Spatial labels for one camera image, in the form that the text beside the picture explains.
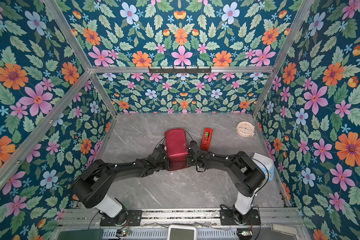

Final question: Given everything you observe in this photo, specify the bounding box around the red tape dispenser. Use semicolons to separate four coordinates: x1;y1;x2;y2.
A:
201;128;213;151

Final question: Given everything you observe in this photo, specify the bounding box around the maroon wrapping paper sheet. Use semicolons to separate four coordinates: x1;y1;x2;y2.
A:
165;129;188;171

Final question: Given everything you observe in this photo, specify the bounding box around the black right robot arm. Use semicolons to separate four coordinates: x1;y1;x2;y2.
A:
186;141;266;225

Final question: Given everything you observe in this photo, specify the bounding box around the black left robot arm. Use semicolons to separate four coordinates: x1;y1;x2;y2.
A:
72;144;170;219

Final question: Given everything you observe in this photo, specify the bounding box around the white tissue paper piece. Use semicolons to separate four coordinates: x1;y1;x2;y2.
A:
252;153;275;182

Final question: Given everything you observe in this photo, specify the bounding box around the white screen device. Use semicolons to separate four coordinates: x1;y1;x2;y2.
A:
167;225;197;240

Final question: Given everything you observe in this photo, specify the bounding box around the dark green pad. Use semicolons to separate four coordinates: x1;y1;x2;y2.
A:
57;229;104;240

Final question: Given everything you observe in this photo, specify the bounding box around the white power strip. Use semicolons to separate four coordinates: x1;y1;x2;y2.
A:
271;224;298;236

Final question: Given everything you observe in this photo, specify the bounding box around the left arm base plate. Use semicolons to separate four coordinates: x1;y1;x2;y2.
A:
100;210;143;227

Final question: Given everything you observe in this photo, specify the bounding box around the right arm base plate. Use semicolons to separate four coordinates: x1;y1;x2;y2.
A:
219;207;261;226

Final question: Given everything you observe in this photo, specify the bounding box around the black hook rail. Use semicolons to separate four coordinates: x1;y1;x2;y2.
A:
148;67;212;74

